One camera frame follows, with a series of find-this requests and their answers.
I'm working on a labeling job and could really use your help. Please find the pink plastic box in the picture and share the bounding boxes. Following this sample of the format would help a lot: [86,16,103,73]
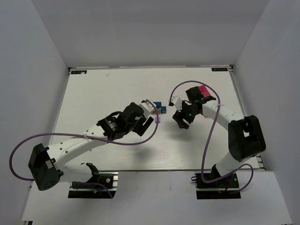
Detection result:
[198,85,211,98]

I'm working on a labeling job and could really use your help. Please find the blue wood cube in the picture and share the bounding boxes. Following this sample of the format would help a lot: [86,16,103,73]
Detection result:
[161,106,167,113]

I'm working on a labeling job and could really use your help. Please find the blue rectangular wood block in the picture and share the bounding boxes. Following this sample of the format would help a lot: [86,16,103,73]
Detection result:
[153,102,162,108]

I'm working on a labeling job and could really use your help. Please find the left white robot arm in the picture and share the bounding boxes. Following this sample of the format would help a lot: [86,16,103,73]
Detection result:
[28,101,155,191]

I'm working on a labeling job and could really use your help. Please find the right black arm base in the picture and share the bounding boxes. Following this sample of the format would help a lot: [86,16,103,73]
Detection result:
[191,173,241,200]

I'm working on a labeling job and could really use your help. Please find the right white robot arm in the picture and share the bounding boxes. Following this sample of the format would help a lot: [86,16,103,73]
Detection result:
[169,86,266,184]

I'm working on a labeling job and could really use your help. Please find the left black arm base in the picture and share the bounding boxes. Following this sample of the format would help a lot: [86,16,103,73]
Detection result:
[68,172,118,199]

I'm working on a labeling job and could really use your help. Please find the right blue table sticker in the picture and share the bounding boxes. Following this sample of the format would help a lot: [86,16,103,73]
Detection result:
[211,67,228,72]

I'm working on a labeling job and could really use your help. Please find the blue table sticker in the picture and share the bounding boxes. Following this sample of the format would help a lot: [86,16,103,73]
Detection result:
[211,67,228,72]
[71,70,87,75]

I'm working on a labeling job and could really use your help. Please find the left blue table sticker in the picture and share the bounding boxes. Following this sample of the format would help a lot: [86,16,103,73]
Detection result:
[71,70,87,75]

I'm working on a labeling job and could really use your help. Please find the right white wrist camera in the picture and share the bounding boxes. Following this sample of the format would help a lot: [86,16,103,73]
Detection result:
[169,96,183,112]

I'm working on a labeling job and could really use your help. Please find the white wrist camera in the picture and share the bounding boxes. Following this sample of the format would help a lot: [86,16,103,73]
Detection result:
[169,96,183,112]
[139,99,156,118]

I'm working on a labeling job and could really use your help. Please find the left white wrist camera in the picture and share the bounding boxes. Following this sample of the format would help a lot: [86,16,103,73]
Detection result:
[139,99,156,118]

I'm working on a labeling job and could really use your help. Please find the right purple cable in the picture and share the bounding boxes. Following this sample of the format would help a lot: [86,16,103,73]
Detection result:
[169,80,254,192]

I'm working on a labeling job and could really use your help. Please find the purple cable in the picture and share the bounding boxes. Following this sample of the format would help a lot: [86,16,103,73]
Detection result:
[9,99,160,197]
[169,80,254,192]

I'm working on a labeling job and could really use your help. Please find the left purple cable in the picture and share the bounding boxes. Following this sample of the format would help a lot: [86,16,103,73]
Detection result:
[9,99,160,197]

